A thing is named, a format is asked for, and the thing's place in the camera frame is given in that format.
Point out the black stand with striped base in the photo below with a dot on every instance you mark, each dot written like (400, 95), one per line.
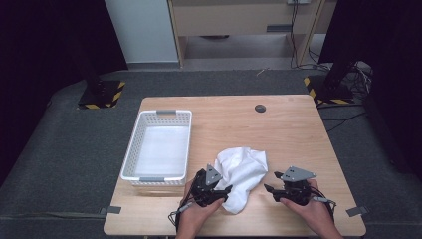
(99, 96)
(326, 93)

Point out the person's left hand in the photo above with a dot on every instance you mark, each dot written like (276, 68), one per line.
(194, 219)

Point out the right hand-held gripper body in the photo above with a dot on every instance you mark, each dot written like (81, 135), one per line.
(297, 192)

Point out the person's right hand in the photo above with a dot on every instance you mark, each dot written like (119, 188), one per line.
(318, 215)

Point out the grey tape piece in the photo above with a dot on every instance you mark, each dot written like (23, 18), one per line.
(358, 211)
(112, 210)

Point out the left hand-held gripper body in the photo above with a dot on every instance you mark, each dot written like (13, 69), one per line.
(202, 189)

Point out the dark curtain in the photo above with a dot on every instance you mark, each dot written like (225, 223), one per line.
(391, 49)

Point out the light wooden desk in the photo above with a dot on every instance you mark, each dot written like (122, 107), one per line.
(232, 20)

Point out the white cabinet panel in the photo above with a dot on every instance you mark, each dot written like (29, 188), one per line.
(142, 30)

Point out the grey round table grommet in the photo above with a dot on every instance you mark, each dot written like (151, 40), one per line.
(260, 108)

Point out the white printed t-shirt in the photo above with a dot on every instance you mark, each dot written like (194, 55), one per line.
(242, 169)

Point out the white plastic basket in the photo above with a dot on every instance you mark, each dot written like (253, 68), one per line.
(131, 146)

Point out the small pale floor scrap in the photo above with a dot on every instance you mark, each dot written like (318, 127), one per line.
(262, 71)

